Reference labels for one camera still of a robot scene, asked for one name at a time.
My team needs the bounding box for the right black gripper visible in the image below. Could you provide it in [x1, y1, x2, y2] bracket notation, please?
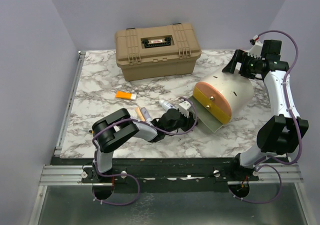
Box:
[222, 49, 262, 80]

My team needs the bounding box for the white round makeup organizer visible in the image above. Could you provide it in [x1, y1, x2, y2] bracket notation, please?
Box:
[189, 67, 254, 133]

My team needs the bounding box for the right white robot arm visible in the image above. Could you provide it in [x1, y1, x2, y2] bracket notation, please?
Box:
[222, 37, 309, 181]

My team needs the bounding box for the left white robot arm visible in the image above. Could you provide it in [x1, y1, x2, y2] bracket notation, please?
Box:
[91, 108, 198, 183]

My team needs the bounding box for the white spray bottle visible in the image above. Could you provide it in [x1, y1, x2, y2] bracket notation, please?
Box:
[158, 99, 176, 111]

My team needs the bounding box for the beige concealer tube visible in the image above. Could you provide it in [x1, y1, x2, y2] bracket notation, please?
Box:
[134, 106, 145, 121]

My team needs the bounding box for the lavender small bottle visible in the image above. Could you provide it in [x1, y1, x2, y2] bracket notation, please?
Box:
[140, 107, 152, 122]

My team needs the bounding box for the orange white cream tube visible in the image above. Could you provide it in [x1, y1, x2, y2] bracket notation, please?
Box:
[115, 91, 137, 100]

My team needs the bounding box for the tan plastic toolbox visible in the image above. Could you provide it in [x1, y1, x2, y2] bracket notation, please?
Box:
[114, 23, 202, 82]

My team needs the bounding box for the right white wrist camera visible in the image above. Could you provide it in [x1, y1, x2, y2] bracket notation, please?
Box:
[247, 35, 263, 59]

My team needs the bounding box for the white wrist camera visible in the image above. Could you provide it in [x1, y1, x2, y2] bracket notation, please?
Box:
[247, 35, 263, 59]
[178, 100, 193, 118]

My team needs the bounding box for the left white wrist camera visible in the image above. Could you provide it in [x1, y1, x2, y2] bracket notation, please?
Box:
[178, 100, 193, 118]

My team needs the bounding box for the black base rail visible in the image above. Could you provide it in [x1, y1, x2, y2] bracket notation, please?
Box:
[50, 157, 258, 194]

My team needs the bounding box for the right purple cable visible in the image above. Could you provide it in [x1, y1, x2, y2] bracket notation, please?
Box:
[228, 29, 305, 204]

